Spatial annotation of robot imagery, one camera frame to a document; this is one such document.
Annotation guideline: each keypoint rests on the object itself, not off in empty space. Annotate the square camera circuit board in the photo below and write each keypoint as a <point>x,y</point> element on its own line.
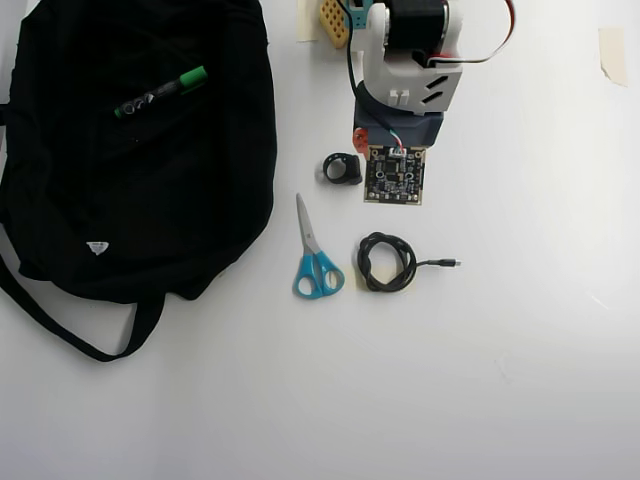
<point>395,180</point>

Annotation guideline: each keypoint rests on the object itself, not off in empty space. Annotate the yellow perforated block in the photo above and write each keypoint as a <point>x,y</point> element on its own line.
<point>334,22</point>

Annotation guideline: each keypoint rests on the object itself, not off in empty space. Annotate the dark navy gripper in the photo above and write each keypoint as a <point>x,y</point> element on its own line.
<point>419,129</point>

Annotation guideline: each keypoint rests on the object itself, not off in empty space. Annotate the black fabric bag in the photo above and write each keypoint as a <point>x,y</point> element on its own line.
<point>150,200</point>

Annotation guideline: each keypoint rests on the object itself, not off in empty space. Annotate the green capped black marker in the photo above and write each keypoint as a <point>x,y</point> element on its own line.
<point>160,92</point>

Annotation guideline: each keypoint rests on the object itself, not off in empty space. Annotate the beige masking tape strip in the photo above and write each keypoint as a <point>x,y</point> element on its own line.
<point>615,55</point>
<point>306,25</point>

